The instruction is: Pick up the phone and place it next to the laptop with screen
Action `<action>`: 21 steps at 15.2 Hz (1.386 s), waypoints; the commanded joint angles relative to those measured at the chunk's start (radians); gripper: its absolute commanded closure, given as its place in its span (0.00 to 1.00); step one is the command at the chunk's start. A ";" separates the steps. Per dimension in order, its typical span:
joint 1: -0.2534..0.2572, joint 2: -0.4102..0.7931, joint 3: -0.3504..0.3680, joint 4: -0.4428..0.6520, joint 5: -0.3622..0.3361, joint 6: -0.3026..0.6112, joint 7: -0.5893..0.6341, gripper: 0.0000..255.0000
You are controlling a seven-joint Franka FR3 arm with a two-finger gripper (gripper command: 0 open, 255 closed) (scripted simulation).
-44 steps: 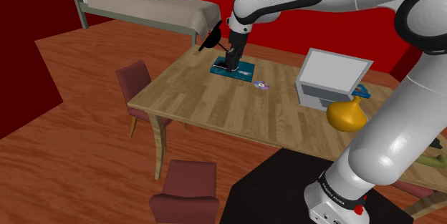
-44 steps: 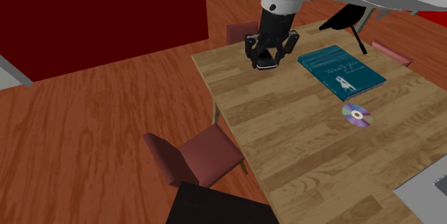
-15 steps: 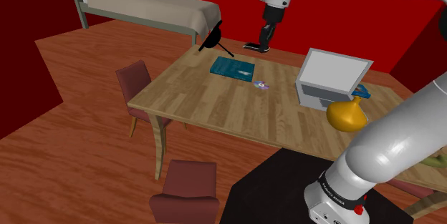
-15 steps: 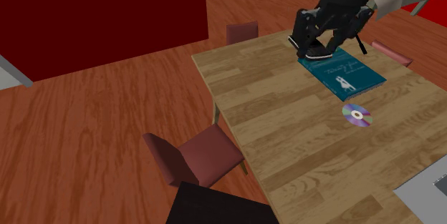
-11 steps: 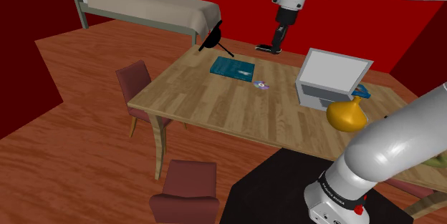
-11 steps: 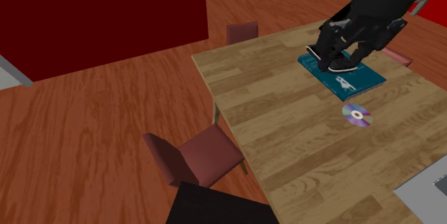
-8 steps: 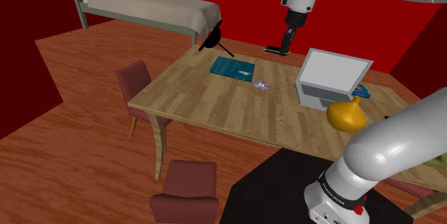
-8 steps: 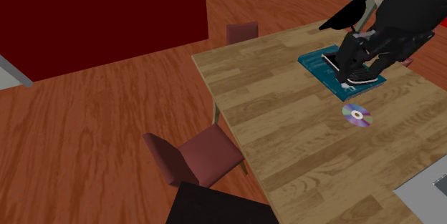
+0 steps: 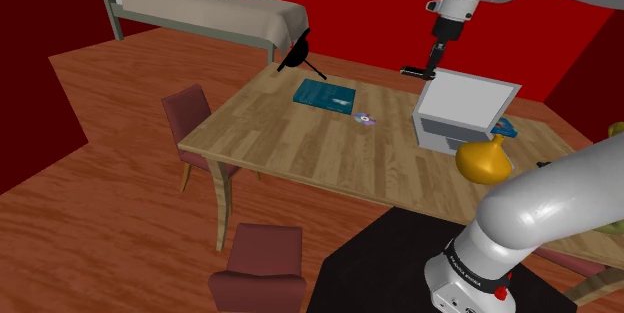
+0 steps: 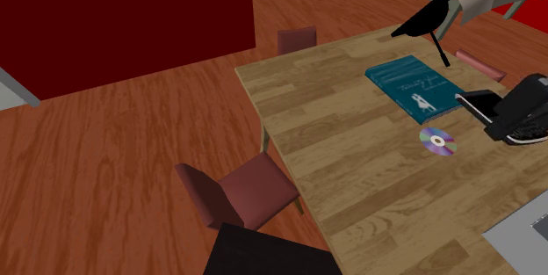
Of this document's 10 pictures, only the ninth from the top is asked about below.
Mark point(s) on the black desk lamp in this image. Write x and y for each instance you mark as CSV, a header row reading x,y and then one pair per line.
x,y
297,53

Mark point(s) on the yellow round vase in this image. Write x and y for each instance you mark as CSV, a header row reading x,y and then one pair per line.
x,y
480,163

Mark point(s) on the blue thin book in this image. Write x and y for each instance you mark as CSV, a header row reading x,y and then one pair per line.
x,y
507,129

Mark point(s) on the grey open laptop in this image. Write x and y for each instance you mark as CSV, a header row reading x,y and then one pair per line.
x,y
463,100

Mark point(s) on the dark red chair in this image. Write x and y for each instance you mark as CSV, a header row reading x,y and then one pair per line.
x,y
263,268
570,261
187,112

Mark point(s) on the teal book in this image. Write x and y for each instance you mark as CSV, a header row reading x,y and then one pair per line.
x,y
324,96

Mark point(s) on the small black object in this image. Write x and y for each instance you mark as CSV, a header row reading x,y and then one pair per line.
x,y
543,164

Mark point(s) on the wooden table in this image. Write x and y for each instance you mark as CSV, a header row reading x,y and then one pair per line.
x,y
302,141

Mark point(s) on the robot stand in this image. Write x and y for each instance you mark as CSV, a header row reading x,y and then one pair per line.
x,y
390,263

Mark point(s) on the yellow-green round object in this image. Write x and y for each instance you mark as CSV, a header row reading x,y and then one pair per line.
x,y
617,129
614,227

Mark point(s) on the bed with beige cover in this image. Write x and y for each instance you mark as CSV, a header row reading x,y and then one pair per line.
x,y
219,12

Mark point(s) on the black stick-shaped object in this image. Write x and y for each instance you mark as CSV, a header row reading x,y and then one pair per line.
x,y
414,71

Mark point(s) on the shiny compact disc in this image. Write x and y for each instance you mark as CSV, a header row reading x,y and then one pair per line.
x,y
364,119

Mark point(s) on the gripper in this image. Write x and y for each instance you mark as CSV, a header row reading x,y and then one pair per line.
x,y
447,29

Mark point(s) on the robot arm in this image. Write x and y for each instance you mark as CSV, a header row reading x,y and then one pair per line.
x,y
531,204

